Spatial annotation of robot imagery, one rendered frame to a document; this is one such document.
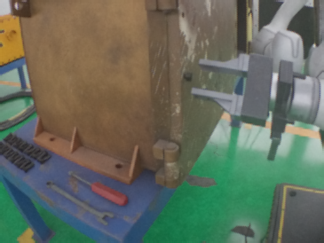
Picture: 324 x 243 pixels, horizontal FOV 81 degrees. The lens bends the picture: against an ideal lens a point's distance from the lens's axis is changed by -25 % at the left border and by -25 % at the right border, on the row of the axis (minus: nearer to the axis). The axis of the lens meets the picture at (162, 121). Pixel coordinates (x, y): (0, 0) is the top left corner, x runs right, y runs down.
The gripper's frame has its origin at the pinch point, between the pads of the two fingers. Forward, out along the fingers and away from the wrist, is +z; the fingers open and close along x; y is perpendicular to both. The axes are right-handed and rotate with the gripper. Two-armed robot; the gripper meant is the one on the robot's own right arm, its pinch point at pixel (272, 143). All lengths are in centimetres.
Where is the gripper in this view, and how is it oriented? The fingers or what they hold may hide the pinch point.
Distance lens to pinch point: 83.8
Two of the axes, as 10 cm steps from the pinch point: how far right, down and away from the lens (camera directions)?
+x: 4.3, -4.5, 7.8
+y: 9.0, 1.8, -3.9
